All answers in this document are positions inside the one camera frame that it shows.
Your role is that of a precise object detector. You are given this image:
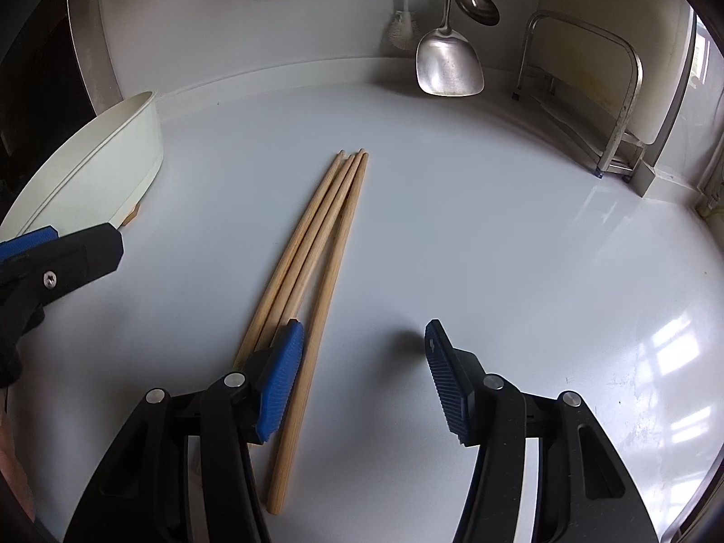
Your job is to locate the wooden chopstick three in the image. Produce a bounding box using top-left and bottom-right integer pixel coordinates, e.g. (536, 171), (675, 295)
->
(255, 152), (362, 349)

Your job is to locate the wooden chopstick one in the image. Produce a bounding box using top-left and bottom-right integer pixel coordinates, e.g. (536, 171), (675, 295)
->
(232, 151), (346, 369)

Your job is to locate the wooden chopstick four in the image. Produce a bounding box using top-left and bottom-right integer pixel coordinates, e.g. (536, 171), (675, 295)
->
(266, 150), (369, 515)

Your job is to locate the wooden chopstick two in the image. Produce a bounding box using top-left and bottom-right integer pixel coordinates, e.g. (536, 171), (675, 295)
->
(233, 151), (356, 368)

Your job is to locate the white round basin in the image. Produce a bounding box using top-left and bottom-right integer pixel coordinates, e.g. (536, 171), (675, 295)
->
(1, 91), (164, 242)

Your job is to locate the stainless steel rack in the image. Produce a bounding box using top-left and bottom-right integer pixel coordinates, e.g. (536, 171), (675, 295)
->
(512, 10), (645, 180)

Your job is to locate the steel wok spatula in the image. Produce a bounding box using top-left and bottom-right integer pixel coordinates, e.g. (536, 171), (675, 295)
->
(415, 0), (485, 98)

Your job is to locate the white dish brush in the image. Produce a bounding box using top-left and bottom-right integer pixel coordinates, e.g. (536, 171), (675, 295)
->
(388, 0), (419, 52)

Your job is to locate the steel ladle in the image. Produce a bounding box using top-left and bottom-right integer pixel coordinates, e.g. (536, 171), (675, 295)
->
(455, 0), (500, 27)

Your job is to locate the white cutting board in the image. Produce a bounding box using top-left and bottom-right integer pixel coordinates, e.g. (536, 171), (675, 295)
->
(539, 0), (692, 145)

